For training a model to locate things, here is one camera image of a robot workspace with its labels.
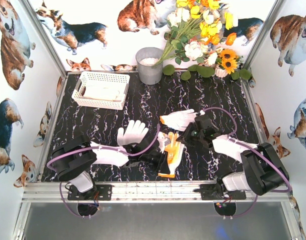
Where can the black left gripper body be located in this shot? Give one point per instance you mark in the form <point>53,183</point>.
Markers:
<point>162,158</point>

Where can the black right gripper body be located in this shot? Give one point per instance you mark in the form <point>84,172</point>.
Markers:
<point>188,132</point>

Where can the white glove orange cuff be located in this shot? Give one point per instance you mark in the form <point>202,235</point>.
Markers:
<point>179,120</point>
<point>174,149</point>

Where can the cream glove red cuff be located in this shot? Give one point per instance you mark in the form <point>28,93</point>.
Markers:
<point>103,93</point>

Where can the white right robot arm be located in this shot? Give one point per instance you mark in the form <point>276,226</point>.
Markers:
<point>263,170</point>

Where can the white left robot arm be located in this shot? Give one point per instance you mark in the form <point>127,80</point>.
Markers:
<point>71,160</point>

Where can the white plastic storage basket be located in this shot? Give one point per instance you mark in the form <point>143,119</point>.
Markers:
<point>113,80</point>

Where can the white glove orange cuff top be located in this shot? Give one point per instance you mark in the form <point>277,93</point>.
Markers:
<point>179,120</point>

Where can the small sunflower pot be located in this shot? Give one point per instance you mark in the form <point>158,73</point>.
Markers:
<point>229,63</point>

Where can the grey metal bucket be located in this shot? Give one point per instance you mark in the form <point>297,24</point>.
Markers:
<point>150,70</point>

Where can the artificial flower bouquet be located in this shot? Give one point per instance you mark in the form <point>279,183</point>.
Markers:
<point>198,31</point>

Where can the aluminium front rail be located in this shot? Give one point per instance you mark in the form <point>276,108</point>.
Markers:
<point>123,192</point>

